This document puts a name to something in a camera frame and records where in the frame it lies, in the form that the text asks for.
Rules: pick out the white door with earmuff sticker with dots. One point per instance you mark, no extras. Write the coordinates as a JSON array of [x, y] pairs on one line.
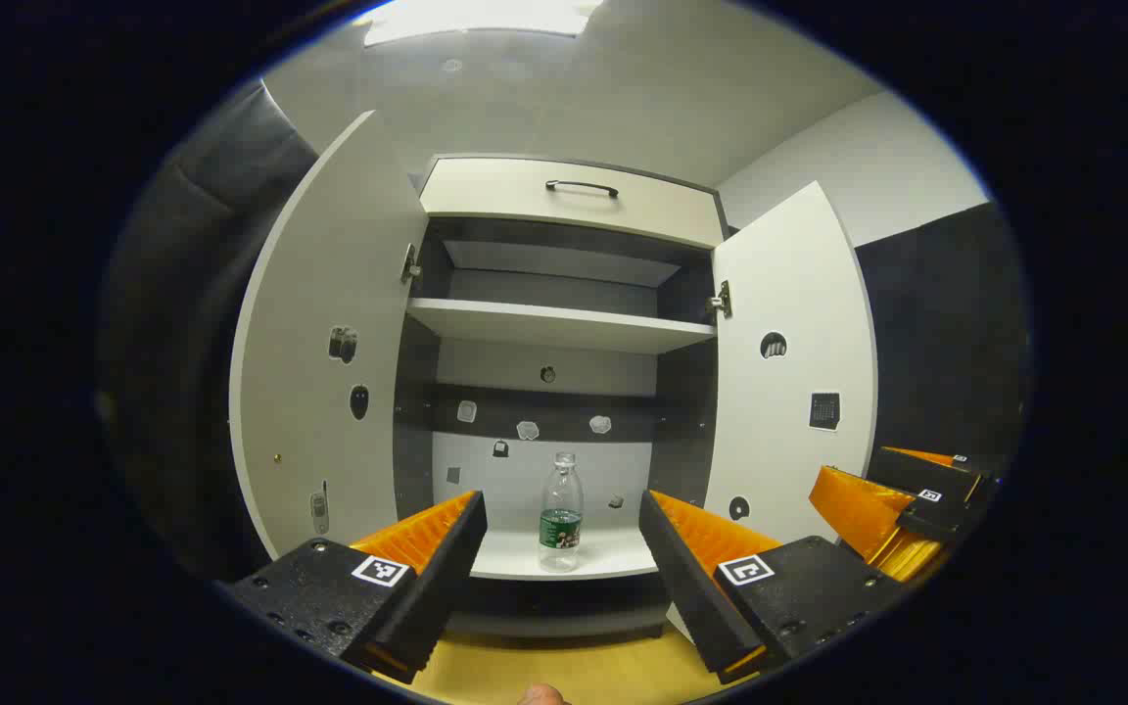
[[789, 294]]

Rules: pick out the white and grey cabinet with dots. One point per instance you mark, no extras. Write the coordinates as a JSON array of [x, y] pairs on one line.
[[564, 264]]

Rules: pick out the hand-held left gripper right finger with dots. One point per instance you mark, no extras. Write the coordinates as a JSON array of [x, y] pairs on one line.
[[696, 587]]

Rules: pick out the ceiling light panel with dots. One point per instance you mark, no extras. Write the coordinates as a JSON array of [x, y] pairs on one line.
[[476, 18]]

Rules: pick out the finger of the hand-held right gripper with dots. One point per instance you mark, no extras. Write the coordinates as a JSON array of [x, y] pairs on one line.
[[921, 475], [853, 504]]

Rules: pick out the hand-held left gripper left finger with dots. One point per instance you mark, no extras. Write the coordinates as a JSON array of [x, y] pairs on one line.
[[432, 578]]

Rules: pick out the metal door hinge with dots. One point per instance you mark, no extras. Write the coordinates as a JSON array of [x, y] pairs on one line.
[[410, 266], [721, 300]]

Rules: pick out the clear plastic water bottle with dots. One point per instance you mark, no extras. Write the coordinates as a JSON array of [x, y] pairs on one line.
[[560, 519]]

